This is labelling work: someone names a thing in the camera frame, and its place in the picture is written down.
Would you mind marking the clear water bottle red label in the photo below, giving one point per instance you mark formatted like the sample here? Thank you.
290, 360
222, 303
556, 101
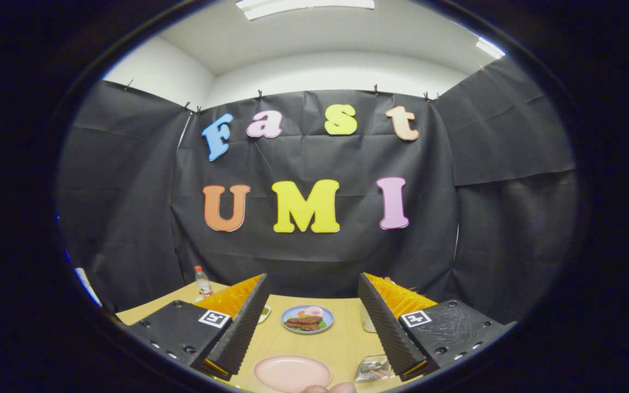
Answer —
203, 284

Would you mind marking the long ceiling light panel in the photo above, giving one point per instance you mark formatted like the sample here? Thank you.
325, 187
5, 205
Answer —
303, 6

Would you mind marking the small ceiling light panel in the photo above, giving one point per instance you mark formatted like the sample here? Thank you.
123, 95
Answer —
490, 48

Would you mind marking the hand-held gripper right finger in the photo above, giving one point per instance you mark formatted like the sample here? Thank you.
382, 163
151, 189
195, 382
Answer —
386, 333

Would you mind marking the pink plate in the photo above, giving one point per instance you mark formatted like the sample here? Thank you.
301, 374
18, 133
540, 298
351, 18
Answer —
292, 374

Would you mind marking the blue plate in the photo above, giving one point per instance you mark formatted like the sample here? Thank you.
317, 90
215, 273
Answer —
328, 322

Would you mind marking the white device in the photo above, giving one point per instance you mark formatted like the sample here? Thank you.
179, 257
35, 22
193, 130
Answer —
88, 284

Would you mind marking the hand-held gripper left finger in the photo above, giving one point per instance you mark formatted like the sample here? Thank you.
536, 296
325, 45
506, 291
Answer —
243, 333

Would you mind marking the white toaster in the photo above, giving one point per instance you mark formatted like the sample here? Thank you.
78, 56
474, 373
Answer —
368, 325

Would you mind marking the brown grilled sausage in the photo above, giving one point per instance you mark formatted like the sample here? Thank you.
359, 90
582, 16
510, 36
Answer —
304, 320
302, 326

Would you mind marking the pink ham slice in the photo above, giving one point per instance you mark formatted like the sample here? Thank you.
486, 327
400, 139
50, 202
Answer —
314, 312

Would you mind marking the white divided seasoning tray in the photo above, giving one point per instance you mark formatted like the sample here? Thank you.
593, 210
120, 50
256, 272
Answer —
265, 314

